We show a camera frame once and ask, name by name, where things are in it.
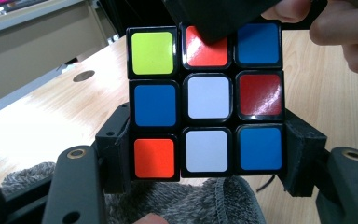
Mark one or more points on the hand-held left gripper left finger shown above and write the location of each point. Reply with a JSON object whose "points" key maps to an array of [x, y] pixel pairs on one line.
{"points": [[115, 155]]}

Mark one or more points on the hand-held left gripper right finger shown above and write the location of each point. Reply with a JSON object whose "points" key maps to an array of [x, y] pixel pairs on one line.
{"points": [[301, 161]]}

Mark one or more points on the multicoloured puzzle cube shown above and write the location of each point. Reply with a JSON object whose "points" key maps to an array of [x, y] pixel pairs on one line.
{"points": [[208, 98]]}

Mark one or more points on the grey fluffy cloth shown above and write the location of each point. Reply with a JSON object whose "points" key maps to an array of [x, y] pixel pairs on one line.
{"points": [[183, 202]]}

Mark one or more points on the thin dark thread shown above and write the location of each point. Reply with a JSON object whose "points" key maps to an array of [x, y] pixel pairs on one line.
{"points": [[265, 184]]}

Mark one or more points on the round grey table grommet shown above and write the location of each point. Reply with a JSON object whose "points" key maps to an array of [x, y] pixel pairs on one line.
{"points": [[84, 76]]}

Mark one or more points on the small white black object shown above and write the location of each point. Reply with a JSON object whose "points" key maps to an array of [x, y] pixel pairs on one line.
{"points": [[112, 39]]}

